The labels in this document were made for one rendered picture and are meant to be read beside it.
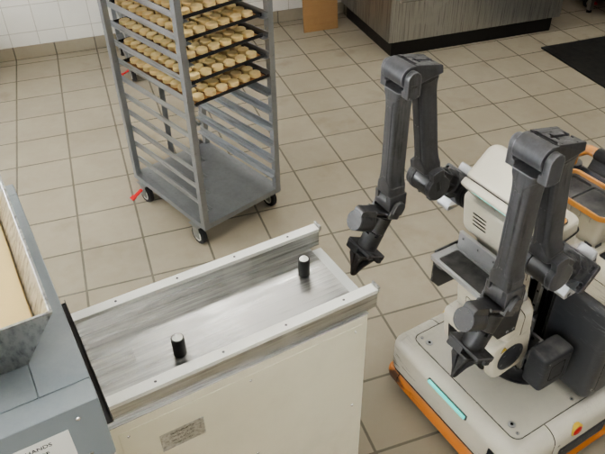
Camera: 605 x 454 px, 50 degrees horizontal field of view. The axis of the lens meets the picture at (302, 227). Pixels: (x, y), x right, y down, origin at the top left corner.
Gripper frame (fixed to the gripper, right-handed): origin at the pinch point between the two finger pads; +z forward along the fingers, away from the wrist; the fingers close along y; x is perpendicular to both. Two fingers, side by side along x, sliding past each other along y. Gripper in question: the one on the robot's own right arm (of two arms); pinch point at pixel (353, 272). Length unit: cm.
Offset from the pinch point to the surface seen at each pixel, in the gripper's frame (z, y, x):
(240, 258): 3.0, -9.8, -33.3
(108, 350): 27, -3, -66
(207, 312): 14.6, -1.8, -43.3
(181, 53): -20, -119, -11
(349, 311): -1.6, 19.5, -18.0
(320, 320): 1.1, 19.3, -26.2
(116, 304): 19, -11, -64
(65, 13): 39, -393, 33
